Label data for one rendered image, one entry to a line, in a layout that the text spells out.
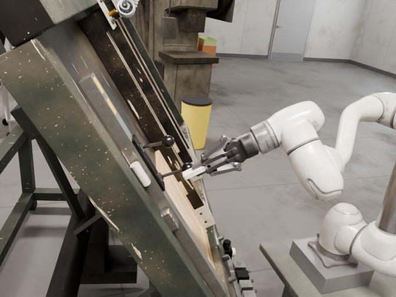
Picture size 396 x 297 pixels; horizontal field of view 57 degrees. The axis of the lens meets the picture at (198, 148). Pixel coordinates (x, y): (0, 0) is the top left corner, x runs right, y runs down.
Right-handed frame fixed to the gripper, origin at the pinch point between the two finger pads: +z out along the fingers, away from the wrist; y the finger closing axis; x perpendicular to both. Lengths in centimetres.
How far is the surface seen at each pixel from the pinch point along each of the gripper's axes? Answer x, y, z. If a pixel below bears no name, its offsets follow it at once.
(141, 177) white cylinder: 0.5, -5.8, 14.9
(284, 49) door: 1062, 318, -316
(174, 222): 0.0, 13.8, 13.6
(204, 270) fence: 4.0, 41.3, 14.9
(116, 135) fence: 4.0, -19.9, 15.3
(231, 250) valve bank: 48, 77, 9
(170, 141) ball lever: -0.4, -12.3, 1.7
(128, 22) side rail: 191, -32, 13
